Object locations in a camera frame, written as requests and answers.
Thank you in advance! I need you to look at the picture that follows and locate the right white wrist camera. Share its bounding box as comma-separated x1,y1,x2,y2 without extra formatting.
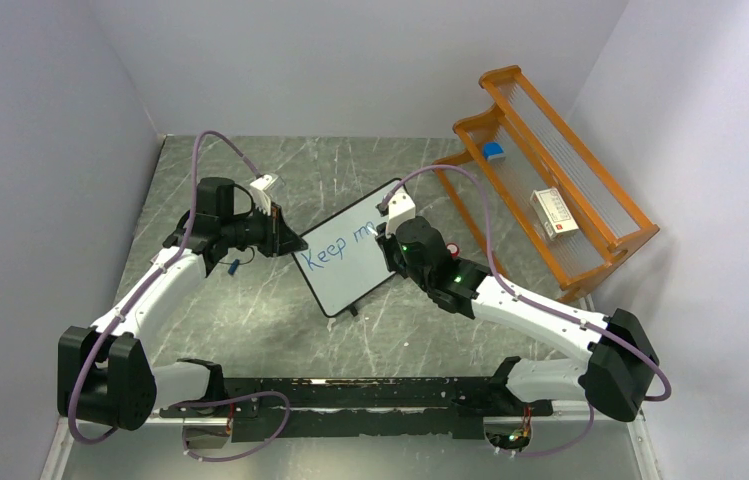
377,187,416,238

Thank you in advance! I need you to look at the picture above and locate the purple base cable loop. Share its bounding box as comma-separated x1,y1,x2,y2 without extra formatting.
178,389,292,464

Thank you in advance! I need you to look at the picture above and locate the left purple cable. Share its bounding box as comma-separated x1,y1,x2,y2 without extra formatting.
67,130,263,445

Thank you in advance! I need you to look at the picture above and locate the red black round object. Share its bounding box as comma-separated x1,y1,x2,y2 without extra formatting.
446,243,460,258

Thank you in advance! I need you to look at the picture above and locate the blue marker cap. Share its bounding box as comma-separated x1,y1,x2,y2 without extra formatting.
227,259,240,276

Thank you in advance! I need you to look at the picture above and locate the white red small box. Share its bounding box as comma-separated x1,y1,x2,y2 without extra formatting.
530,188,579,240

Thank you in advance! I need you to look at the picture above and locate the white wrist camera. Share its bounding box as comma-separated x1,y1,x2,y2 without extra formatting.
377,187,416,238
248,174,283,214

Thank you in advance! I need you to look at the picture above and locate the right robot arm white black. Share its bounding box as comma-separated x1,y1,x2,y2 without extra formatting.
376,217,670,422

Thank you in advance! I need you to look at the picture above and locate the white board black frame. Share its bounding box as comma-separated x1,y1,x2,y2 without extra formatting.
293,178,399,318

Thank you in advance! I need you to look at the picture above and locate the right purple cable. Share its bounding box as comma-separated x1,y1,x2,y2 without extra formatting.
381,164,673,403

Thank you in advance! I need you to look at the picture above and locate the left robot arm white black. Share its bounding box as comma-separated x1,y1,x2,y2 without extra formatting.
57,174,307,431

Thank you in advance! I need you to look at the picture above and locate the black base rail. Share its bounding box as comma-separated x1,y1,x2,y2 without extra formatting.
160,376,553,443

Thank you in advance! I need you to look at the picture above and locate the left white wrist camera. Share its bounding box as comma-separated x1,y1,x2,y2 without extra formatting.
248,174,283,214

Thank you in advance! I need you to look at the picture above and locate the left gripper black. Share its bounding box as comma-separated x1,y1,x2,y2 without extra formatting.
222,201,307,258

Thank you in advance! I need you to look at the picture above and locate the orange wooden rack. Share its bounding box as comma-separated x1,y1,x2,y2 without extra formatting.
440,65,659,303

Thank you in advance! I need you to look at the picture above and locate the blue eraser on rack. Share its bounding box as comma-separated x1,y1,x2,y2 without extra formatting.
482,142,506,163

